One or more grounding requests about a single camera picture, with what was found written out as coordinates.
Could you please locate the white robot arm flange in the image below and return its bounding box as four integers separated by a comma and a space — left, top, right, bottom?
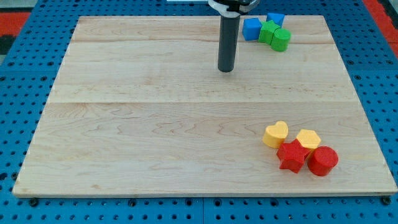
208, 0, 261, 18

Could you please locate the wooden board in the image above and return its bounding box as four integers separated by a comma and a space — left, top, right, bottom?
12, 16, 397, 198

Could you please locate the yellow heart block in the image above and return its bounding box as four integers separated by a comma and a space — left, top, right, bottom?
262, 121, 289, 149

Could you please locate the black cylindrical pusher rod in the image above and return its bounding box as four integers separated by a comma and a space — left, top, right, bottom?
218, 16, 240, 72

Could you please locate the blue cube block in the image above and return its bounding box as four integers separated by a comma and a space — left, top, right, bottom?
242, 17, 262, 41

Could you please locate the red star block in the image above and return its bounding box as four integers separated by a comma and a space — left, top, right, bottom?
277, 139, 310, 174

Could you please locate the green star block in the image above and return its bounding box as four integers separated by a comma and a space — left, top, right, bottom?
258, 20, 280, 45

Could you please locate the green cylinder block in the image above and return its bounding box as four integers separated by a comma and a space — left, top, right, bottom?
271, 28, 291, 52

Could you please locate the yellow hexagon block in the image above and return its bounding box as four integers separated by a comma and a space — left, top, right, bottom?
296, 129, 322, 151

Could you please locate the blue block behind star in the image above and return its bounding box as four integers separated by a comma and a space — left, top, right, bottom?
266, 12, 285, 27

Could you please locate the red cylinder block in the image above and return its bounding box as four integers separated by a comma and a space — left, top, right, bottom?
307, 146, 339, 177

